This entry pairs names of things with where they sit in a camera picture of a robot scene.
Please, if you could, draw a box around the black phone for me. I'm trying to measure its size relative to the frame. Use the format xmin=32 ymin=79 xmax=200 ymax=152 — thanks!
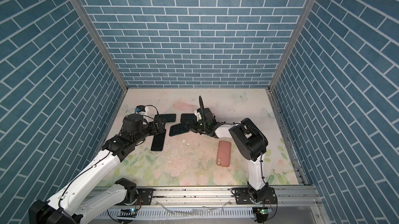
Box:
xmin=169 ymin=123 xmax=190 ymax=137
xmin=180 ymin=113 xmax=197 ymax=124
xmin=151 ymin=131 xmax=166 ymax=152

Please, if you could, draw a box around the right controller board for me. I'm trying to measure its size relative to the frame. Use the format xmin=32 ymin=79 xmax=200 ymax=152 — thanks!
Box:
xmin=252 ymin=207 xmax=270 ymax=224

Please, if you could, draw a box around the left controller board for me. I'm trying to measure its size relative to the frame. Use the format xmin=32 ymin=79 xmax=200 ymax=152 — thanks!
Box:
xmin=117 ymin=208 xmax=137 ymax=219

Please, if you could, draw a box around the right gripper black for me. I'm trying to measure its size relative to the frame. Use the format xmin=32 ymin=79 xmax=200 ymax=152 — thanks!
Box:
xmin=184 ymin=118 xmax=209 ymax=135

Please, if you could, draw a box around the controller board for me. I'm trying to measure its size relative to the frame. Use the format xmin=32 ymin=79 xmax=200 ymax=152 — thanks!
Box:
xmin=117 ymin=208 xmax=137 ymax=219
xmin=252 ymin=207 xmax=270 ymax=224

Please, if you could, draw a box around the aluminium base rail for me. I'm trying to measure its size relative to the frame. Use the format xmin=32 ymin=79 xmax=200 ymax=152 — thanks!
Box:
xmin=86 ymin=185 xmax=328 ymax=223

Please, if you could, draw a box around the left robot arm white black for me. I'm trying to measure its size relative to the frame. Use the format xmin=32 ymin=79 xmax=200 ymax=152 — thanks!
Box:
xmin=28 ymin=114 xmax=165 ymax=224

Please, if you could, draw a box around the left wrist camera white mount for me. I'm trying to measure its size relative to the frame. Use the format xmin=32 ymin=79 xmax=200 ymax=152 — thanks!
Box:
xmin=135 ymin=105 xmax=147 ymax=115

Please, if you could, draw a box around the pink phone case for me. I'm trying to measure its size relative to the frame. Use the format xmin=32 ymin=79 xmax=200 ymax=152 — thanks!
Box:
xmin=216 ymin=140 xmax=232 ymax=167

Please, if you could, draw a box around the blue phone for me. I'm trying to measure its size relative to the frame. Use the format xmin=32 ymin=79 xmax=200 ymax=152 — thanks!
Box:
xmin=154 ymin=114 xmax=176 ymax=123

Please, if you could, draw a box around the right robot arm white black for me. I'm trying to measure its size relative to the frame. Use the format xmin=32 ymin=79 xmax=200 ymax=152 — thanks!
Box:
xmin=184 ymin=108 xmax=269 ymax=203

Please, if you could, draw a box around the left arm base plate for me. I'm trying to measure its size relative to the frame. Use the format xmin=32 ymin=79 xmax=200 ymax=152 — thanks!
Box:
xmin=115 ymin=188 xmax=154 ymax=206

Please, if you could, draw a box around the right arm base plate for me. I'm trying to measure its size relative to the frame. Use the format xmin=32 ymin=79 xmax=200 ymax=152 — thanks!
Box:
xmin=231 ymin=186 xmax=278 ymax=205

